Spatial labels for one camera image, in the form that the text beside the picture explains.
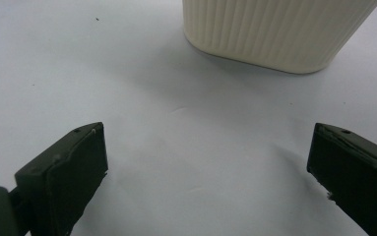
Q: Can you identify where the small cream white pump bottle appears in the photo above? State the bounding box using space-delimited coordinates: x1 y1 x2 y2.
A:
181 0 377 75

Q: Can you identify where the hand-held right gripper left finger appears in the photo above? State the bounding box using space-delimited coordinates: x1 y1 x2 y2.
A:
14 121 109 236

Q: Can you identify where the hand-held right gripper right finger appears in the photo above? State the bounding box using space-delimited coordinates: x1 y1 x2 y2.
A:
306 122 377 236

